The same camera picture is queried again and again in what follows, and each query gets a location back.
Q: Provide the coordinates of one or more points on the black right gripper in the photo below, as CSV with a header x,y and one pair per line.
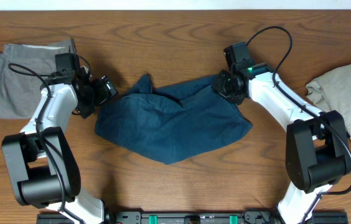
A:
x,y
217,86

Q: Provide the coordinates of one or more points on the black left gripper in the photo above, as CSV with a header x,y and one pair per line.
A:
x,y
104,93

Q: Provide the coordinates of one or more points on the dark blue denim shorts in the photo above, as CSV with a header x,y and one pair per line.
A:
x,y
171,123

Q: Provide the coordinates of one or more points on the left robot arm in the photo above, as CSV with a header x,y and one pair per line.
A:
x,y
42,169

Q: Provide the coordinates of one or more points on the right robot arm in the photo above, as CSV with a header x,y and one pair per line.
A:
x,y
317,152

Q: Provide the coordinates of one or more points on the grey folded shorts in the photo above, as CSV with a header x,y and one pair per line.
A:
x,y
20,94

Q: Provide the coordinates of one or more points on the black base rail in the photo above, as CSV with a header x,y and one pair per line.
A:
x,y
248,217

